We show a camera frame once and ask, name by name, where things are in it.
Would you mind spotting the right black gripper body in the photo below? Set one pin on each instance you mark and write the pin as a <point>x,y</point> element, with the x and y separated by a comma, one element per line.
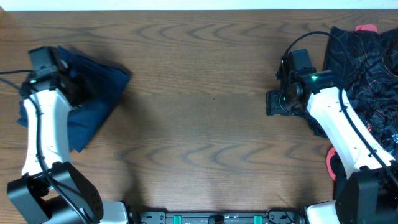
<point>281,103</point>

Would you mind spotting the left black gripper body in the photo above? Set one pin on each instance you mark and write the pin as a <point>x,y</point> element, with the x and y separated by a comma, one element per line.
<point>83,89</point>

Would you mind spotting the navy blue shorts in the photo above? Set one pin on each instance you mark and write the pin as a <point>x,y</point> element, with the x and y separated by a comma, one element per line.
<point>102,86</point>

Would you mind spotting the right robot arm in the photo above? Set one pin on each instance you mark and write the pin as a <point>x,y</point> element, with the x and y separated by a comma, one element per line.
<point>370,194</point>

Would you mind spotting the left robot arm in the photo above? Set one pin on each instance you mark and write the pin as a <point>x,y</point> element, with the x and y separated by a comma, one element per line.
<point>51,189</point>

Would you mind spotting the folded navy blue garment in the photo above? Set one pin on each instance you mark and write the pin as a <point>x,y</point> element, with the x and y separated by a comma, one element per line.
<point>23,118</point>

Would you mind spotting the black patterned sports garment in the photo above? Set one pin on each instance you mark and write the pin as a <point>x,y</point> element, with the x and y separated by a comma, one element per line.
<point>367,62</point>

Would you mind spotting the black mounting rail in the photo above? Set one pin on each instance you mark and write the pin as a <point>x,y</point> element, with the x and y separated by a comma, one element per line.
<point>271,217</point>

